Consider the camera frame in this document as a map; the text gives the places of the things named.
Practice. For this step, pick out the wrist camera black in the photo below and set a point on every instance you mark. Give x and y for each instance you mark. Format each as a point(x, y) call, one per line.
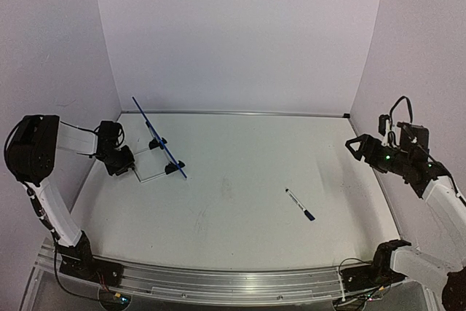
point(384, 120)
point(109, 131)

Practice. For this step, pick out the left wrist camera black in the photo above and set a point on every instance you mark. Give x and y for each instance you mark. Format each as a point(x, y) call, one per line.
point(109, 131)

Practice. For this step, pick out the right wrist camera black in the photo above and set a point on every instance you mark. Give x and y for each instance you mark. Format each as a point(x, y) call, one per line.
point(384, 120)

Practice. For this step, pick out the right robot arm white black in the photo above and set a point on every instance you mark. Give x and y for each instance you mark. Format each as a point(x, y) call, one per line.
point(396, 260)

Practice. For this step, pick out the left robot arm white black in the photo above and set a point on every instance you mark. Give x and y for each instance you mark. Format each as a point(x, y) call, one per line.
point(29, 154)

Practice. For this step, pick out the wire whiteboard stand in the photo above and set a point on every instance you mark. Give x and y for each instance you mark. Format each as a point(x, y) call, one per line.
point(152, 162)

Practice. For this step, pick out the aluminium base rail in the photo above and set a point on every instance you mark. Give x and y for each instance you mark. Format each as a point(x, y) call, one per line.
point(134, 286)

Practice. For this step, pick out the blue framed whiteboard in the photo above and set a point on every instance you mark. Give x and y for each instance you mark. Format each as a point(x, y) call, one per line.
point(159, 139)

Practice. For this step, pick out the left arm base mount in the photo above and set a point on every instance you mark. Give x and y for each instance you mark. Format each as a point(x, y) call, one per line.
point(79, 262)

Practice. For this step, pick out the white blue marker pen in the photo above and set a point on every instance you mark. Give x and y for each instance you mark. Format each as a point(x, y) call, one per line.
point(309, 216)

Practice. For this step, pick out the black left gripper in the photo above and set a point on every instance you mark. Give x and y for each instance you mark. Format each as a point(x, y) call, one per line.
point(129, 159)

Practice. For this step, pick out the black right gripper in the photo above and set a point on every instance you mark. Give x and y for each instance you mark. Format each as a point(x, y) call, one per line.
point(369, 148)

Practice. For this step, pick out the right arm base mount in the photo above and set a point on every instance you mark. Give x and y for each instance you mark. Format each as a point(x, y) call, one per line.
point(376, 273)

